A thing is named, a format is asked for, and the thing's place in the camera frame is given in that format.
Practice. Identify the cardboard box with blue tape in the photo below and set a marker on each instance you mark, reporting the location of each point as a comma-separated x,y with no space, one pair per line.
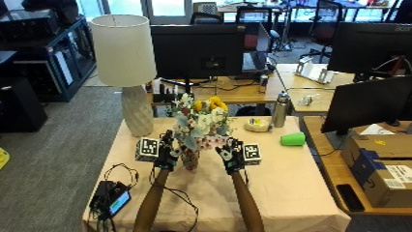
386,187

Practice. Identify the patterned flower vase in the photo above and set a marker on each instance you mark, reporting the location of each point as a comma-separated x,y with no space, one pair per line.
190,160

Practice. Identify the clear plastic wrap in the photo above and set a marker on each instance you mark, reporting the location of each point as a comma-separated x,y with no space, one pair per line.
308,100

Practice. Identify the large black monitor back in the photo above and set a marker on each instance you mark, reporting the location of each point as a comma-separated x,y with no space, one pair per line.
368,48

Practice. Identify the white marker cube right glove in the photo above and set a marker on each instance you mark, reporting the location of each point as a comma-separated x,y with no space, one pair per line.
252,154

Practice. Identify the beige tablecloth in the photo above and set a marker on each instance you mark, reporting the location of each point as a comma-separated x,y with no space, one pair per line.
283,187

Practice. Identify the white marker cube left glove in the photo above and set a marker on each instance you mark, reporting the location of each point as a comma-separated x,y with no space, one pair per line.
147,149

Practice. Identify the yellow object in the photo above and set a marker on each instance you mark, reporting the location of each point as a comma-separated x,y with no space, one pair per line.
3,158

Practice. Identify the black monitor with stand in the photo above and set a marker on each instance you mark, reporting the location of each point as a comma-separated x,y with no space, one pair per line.
198,50

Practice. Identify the steel water bottle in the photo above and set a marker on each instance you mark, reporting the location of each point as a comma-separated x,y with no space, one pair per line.
280,109

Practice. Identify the black floor cabinet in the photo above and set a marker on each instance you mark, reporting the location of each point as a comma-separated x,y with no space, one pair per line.
19,106

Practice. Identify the black office chair red seat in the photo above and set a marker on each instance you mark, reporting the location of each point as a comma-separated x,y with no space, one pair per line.
326,29

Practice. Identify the long wooden desk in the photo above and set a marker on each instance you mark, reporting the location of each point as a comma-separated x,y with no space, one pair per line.
240,93

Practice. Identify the person's left hand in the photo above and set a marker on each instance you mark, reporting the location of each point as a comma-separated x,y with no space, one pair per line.
167,155

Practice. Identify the mixed flower bouquet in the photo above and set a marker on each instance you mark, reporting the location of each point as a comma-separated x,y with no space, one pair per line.
202,124

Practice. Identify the flat cardboard box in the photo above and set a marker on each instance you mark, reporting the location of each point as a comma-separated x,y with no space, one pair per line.
386,145

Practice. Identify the silver drink can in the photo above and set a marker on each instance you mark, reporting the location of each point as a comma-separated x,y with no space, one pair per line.
263,84

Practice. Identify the dark-edged wooden desk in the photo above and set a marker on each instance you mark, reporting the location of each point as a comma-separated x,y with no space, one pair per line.
330,174

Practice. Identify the white paper sheet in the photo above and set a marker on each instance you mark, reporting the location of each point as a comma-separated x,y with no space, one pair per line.
376,129

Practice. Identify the light wooden desk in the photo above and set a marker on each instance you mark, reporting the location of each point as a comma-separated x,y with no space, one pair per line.
300,88

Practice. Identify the green plastic cup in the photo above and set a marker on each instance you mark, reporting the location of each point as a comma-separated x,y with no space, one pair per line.
294,139

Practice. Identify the person's right hand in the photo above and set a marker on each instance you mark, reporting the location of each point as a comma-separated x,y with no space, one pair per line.
231,158

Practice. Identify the white table lamp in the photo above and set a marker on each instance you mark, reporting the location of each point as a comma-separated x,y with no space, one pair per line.
123,51

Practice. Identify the white folding stand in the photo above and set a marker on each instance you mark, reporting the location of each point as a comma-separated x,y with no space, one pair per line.
315,71

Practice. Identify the black storage shelf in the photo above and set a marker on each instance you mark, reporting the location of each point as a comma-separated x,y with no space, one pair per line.
47,61

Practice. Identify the black phone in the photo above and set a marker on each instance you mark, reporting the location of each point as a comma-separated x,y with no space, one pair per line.
350,197

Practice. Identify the black desk organiser with bottles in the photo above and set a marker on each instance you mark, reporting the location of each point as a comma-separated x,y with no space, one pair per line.
166,93

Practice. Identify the open black laptop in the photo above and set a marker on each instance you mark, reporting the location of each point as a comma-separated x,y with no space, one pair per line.
254,59

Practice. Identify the black mesh office chair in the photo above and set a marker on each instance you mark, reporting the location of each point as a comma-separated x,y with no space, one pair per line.
207,17

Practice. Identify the black device with lit screen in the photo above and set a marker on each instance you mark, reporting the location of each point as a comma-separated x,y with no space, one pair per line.
111,198

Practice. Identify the tilted black monitor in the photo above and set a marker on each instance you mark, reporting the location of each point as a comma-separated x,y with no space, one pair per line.
368,103

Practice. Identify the beige pouch with yellow label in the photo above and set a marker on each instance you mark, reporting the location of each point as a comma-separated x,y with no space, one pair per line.
256,126

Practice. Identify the white marker cube glove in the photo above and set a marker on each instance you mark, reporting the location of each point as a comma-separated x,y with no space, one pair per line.
252,154
147,149

